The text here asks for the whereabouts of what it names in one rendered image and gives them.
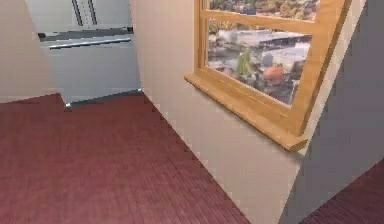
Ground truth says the wooden framed window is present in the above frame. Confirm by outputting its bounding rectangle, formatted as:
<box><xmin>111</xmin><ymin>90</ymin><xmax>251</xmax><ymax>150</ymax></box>
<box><xmin>183</xmin><ymin>0</ymin><xmax>353</xmax><ymax>153</ymax></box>

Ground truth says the silver grey fridge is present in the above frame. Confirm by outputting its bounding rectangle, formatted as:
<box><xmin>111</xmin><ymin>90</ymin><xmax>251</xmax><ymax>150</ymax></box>
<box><xmin>25</xmin><ymin>0</ymin><xmax>143</xmax><ymax>112</ymax></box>

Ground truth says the silver fridge handle bar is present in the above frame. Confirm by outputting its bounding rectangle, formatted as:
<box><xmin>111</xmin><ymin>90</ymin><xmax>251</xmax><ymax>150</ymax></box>
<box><xmin>49</xmin><ymin>37</ymin><xmax>132</xmax><ymax>51</ymax></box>

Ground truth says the dark vertical fridge handle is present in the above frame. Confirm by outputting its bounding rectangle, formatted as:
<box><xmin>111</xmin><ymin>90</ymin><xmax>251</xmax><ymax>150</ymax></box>
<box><xmin>71</xmin><ymin>0</ymin><xmax>84</xmax><ymax>27</ymax></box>
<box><xmin>87</xmin><ymin>0</ymin><xmax>98</xmax><ymax>26</ymax></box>

